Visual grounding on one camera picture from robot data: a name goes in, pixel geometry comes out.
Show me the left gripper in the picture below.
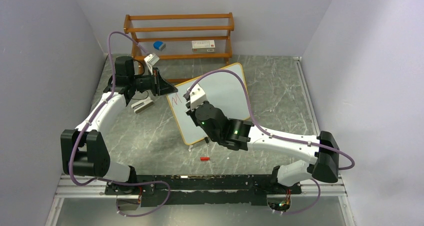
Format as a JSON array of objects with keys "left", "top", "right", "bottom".
[{"left": 129, "top": 67, "right": 177, "bottom": 97}]

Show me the yellow framed whiteboard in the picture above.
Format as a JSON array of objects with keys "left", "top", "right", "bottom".
[{"left": 167, "top": 63, "right": 250, "bottom": 145}]

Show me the red marker cap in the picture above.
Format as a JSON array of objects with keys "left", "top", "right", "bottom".
[{"left": 199, "top": 157, "right": 210, "bottom": 162}]

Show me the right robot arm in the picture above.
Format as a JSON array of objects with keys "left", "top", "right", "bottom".
[{"left": 185, "top": 101, "right": 339, "bottom": 193}]

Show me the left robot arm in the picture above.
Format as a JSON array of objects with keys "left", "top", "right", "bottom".
[{"left": 60, "top": 53, "right": 178, "bottom": 194}]

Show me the blue whiteboard eraser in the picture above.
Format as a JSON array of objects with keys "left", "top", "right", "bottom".
[{"left": 153, "top": 41, "right": 166, "bottom": 51}]

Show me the grey white stapler-like block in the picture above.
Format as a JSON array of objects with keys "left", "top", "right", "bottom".
[{"left": 131, "top": 97, "right": 154, "bottom": 114}]

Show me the white red marker box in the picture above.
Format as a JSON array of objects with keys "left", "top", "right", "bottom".
[{"left": 191, "top": 40, "right": 216, "bottom": 53}]

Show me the wooden two-tier rack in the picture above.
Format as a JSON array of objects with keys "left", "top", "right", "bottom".
[{"left": 123, "top": 12, "right": 235, "bottom": 65}]

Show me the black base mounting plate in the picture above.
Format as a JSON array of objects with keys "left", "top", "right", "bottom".
[{"left": 104, "top": 174, "right": 302, "bottom": 207}]

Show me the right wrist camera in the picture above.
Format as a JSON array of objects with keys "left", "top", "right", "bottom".
[{"left": 183, "top": 84, "right": 207, "bottom": 109}]

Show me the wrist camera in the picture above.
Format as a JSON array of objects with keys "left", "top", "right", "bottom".
[
  {"left": 143, "top": 53, "right": 160, "bottom": 75},
  {"left": 183, "top": 84, "right": 207, "bottom": 109}
]

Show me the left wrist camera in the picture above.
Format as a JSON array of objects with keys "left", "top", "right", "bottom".
[{"left": 143, "top": 53, "right": 160, "bottom": 75}]

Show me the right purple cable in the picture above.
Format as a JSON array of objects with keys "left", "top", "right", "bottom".
[{"left": 183, "top": 69, "right": 356, "bottom": 216}]

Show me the aluminium rail frame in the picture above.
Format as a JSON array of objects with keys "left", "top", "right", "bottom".
[{"left": 54, "top": 175, "right": 348, "bottom": 199}]

